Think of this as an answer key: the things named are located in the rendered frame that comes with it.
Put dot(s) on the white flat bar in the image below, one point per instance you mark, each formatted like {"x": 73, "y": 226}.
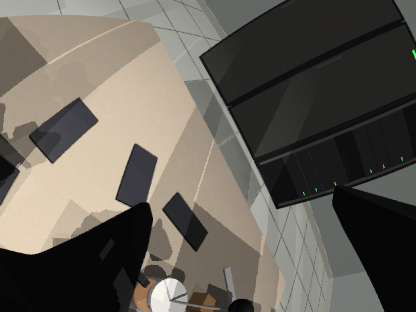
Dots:
{"x": 229, "y": 286}

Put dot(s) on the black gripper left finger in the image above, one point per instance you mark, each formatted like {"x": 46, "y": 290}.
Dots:
{"x": 95, "y": 272}

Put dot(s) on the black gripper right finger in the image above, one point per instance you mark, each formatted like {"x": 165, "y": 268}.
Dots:
{"x": 383, "y": 233}

